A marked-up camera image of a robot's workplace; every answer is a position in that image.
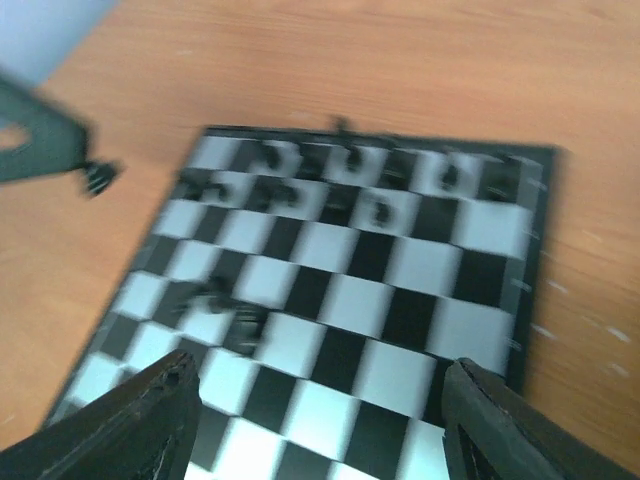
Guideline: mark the black piece new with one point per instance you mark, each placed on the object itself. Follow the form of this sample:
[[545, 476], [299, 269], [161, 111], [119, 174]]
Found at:
[[276, 158]]

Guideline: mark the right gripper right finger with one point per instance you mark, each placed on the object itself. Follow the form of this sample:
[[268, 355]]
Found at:
[[493, 433]]

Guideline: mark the black piece back row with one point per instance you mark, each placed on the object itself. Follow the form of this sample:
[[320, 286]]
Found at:
[[345, 161]]

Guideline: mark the black and silver chessboard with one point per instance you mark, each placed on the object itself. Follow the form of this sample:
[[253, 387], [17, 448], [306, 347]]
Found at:
[[363, 321]]

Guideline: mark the black chess pieces cluster centre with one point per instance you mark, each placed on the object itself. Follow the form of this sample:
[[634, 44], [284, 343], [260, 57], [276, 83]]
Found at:
[[248, 320]]

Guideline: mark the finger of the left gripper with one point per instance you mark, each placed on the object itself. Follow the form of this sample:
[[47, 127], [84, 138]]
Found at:
[[57, 140]]

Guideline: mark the black pawn second row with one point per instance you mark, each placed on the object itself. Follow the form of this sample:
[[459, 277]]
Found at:
[[267, 195]]

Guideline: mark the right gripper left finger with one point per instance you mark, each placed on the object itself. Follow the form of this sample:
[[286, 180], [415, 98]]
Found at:
[[144, 428]]

